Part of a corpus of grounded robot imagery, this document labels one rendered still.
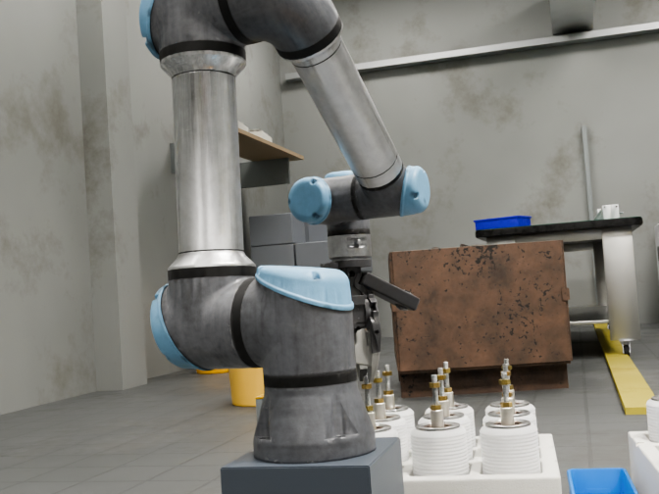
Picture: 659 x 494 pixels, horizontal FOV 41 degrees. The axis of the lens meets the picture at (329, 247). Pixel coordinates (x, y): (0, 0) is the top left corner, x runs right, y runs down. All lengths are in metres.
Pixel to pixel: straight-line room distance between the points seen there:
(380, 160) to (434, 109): 7.43
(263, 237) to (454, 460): 5.77
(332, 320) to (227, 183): 0.24
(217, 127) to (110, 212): 4.18
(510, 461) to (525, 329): 2.40
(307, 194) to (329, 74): 0.26
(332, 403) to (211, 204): 0.30
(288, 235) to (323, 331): 6.08
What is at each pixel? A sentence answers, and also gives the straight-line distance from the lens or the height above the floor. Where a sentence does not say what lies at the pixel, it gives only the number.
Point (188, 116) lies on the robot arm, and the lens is 1.16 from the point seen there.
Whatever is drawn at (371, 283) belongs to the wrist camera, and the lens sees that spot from 1.51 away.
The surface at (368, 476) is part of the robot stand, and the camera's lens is 1.00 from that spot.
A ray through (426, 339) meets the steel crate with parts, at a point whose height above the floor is 0.26.
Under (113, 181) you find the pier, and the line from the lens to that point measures 5.35.
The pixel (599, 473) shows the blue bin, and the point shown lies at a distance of 1.81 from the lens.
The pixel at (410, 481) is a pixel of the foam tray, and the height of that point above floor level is 0.18.
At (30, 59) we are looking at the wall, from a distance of 5.14.
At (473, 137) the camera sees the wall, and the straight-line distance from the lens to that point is 8.63.
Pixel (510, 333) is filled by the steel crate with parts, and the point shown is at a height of 0.26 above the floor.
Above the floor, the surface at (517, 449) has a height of 0.22.
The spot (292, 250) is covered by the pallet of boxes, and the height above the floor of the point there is 0.84.
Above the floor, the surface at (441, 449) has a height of 0.22.
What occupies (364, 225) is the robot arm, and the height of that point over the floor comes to 0.60.
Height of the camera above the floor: 0.50
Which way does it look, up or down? 3 degrees up
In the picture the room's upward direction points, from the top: 4 degrees counter-clockwise
